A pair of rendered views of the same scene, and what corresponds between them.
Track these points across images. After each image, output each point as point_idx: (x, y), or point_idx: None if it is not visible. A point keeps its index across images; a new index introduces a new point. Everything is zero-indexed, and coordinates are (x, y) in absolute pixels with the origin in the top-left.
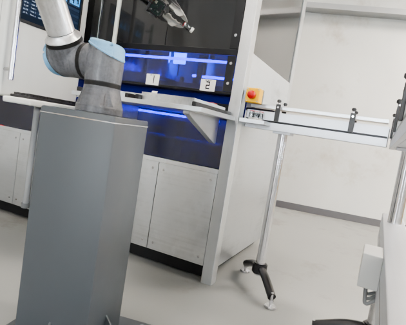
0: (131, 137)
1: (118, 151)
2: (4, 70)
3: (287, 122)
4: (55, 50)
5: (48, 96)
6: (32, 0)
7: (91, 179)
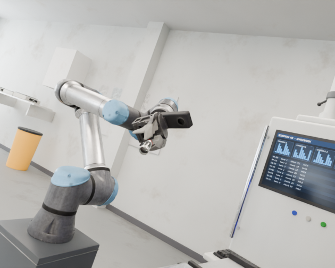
0: (7, 256)
1: None
2: (237, 229)
3: None
4: None
5: None
6: (278, 168)
7: None
